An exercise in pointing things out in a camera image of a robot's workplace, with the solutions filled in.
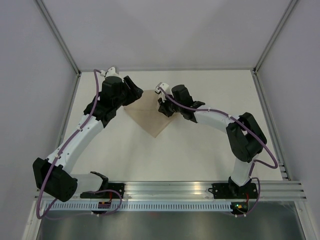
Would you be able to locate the beige cloth napkin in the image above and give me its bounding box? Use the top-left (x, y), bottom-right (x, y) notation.
top-left (124, 90), bottom-right (177, 138)

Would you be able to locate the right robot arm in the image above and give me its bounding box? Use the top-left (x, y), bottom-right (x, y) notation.
top-left (155, 82), bottom-right (267, 198)

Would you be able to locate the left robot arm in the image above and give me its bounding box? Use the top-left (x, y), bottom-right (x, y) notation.
top-left (32, 75), bottom-right (144, 202)

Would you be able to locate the white slotted cable duct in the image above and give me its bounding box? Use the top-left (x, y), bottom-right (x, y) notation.
top-left (50, 200), bottom-right (232, 212)

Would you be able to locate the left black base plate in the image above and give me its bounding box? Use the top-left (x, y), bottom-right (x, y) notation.
top-left (80, 182), bottom-right (126, 200)

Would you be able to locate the aluminium frame post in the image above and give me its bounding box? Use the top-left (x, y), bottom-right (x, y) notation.
top-left (33, 0), bottom-right (81, 76)
top-left (251, 0), bottom-right (300, 75)

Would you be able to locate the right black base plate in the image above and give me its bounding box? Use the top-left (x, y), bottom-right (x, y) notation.
top-left (208, 182), bottom-right (259, 200)

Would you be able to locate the right aluminium frame post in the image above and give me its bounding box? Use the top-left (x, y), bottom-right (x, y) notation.
top-left (251, 0), bottom-right (300, 75)

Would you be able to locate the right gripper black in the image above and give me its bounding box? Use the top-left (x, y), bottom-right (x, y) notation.
top-left (158, 92), bottom-right (183, 117)

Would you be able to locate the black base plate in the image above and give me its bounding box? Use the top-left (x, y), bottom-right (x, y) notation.
top-left (208, 182), bottom-right (259, 200)
top-left (80, 182), bottom-right (126, 200)

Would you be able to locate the purple cable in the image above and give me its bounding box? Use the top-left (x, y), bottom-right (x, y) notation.
top-left (36, 68), bottom-right (123, 221)
top-left (158, 86), bottom-right (279, 218)

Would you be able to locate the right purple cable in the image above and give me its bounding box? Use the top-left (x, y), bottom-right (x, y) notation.
top-left (158, 86), bottom-right (279, 218)

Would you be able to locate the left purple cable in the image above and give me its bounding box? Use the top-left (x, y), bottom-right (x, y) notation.
top-left (36, 68), bottom-right (123, 221)

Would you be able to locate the left aluminium frame post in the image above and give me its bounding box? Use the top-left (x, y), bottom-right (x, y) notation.
top-left (33, 0), bottom-right (81, 76)

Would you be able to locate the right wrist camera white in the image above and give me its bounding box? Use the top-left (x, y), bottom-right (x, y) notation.
top-left (155, 82), bottom-right (172, 103)

